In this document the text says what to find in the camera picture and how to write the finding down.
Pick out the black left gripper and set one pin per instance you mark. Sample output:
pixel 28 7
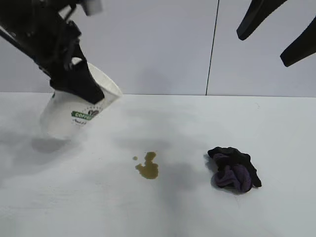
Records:
pixel 54 44

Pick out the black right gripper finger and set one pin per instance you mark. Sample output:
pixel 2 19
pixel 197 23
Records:
pixel 298 49
pixel 256 17

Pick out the white paper coffee cup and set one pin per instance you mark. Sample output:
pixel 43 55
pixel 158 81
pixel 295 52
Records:
pixel 61 123

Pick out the black purple cloth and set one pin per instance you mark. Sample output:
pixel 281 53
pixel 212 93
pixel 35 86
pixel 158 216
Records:
pixel 234 172

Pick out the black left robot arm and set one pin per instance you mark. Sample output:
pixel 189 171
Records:
pixel 27 12

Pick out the brown coffee puddle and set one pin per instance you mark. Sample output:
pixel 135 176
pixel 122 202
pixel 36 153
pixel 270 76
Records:
pixel 148 170

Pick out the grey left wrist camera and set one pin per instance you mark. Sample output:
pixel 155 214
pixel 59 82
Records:
pixel 93 7

